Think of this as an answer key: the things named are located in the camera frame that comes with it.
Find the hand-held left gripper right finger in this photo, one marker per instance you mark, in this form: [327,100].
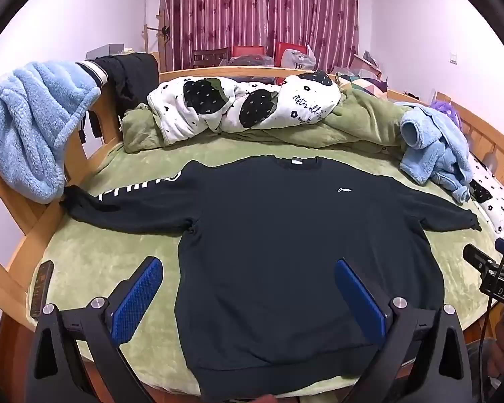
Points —
[359,302]

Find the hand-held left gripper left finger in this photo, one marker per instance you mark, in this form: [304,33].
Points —
[136,298]

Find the black sweatshirt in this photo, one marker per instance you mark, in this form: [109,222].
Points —
[269,239]

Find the white flower print pillow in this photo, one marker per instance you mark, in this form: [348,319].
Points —
[493,201]

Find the green plush bed sheet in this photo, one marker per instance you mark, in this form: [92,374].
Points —
[109,252]

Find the dark remote control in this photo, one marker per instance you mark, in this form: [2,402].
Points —
[42,287]

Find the blue fleece jacket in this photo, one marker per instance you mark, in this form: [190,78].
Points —
[428,147]

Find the purple plush toy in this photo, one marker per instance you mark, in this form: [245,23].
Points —
[445,109]

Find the green quilt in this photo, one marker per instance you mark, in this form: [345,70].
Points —
[353,126]

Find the blue fleece robe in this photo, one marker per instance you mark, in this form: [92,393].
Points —
[25,134]

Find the white strawberry print quilt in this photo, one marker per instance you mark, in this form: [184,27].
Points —
[302,105]

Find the colourful patchwork cushion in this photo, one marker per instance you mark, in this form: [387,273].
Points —
[361,86]

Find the black jacket with striped cuff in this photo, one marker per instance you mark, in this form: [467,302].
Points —
[130,75]

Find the white plastic bag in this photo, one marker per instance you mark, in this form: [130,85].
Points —
[298,61]

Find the grey box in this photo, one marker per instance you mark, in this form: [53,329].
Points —
[109,50]

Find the dark wooden chair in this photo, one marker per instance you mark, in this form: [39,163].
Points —
[210,56]

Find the wooden coat rack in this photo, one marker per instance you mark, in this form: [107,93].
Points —
[145,33]

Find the red chair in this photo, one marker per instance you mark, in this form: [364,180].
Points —
[283,48]
[248,50]

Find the red striped curtain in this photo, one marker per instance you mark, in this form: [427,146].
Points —
[256,8]

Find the wooden bed frame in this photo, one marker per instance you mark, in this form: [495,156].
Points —
[21,226]

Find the white wall switch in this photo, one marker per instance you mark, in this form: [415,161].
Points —
[453,58]

